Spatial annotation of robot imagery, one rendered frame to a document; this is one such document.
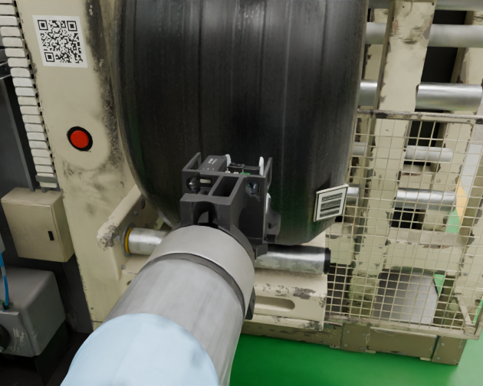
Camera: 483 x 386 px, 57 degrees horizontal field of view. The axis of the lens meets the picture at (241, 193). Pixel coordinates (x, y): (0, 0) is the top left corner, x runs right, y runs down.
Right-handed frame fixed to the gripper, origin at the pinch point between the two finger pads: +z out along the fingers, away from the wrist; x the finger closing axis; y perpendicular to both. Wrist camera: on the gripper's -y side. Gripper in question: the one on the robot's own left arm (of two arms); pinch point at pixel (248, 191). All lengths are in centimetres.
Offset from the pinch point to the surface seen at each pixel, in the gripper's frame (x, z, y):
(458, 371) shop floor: -65, 88, -100
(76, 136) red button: 32.5, 19.8, -1.1
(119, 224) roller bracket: 23.5, 14.2, -13.8
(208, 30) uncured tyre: 4.6, 0.5, 17.4
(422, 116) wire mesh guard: -31, 62, -3
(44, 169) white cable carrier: 41.2, 22.3, -8.6
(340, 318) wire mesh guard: -20, 70, -70
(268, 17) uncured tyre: -1.5, 1.0, 18.8
